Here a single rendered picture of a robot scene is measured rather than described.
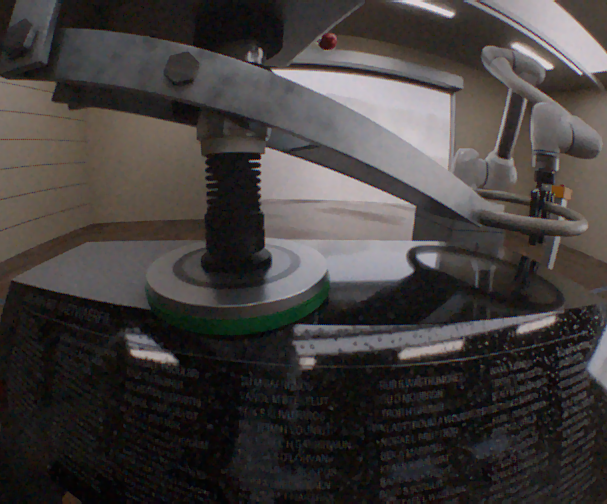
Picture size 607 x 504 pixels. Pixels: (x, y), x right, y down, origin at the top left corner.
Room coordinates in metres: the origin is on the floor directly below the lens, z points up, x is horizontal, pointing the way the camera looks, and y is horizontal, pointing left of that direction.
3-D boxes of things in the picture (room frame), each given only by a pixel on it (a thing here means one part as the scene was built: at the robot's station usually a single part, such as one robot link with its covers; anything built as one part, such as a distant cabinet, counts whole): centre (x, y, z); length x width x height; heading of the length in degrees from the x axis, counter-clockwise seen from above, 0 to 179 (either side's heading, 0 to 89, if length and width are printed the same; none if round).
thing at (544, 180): (0.57, -0.73, 1.00); 0.08 x 0.07 x 0.09; 100
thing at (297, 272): (0.27, 0.08, 0.84); 0.21 x 0.21 x 0.01
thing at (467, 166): (1.25, -0.89, 1.05); 0.18 x 0.16 x 0.22; 74
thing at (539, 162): (0.57, -0.73, 1.07); 0.09 x 0.09 x 0.06
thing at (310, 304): (0.27, 0.08, 0.84); 0.22 x 0.22 x 0.04
